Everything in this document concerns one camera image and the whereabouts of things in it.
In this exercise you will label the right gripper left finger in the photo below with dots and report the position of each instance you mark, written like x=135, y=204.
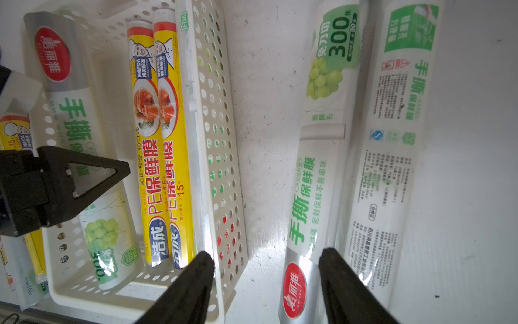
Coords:
x=187, y=299

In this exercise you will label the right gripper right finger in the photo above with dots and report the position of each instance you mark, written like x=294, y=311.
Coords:
x=346, y=299

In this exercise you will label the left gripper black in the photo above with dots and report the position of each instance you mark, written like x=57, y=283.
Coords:
x=71, y=180

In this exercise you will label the yellow wrap roll group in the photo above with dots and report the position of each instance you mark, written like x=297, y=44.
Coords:
x=175, y=145
x=149, y=144

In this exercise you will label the white plastic perforated basket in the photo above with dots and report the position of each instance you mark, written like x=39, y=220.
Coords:
x=70, y=272

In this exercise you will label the green grape wrap roll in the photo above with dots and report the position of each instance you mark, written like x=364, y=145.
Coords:
x=67, y=77

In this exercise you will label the white green wrap roll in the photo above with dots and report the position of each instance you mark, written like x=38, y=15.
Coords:
x=191, y=104

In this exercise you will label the green red-cap wrap roll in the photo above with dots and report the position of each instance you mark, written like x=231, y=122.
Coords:
x=331, y=88

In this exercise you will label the white text wrap roll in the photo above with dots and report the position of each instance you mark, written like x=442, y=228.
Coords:
x=399, y=81

